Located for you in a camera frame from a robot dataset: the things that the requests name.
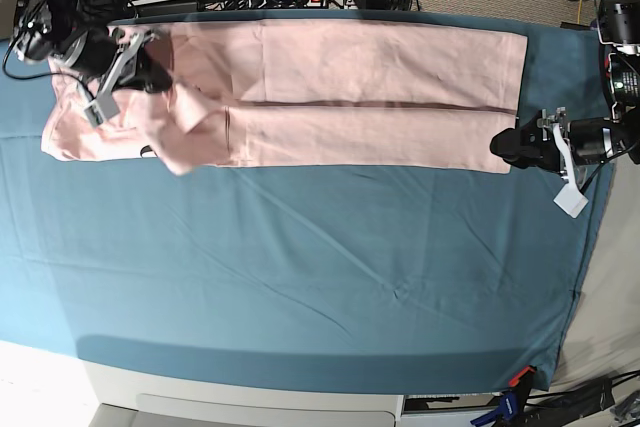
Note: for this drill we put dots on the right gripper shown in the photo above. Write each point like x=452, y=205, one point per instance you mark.
x=120, y=61

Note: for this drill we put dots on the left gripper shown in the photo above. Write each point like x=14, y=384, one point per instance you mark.
x=533, y=145

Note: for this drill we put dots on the pink T-shirt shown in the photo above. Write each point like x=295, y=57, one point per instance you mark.
x=307, y=92

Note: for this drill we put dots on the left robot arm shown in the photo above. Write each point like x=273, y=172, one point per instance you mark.
x=598, y=141

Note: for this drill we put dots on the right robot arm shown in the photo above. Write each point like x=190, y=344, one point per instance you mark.
x=76, y=35

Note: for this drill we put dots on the black power strip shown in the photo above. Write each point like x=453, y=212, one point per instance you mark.
x=240, y=5

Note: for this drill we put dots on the teal table cloth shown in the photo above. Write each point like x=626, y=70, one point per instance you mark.
x=351, y=279

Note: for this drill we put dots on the blue orange clamp bottom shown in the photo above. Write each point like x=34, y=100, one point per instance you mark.
x=511, y=402

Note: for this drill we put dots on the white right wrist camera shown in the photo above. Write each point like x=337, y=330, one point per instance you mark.
x=100, y=110

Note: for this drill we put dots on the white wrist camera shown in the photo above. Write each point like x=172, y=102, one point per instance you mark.
x=100, y=110
x=571, y=201

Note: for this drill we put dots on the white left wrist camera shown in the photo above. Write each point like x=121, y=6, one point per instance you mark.
x=571, y=201

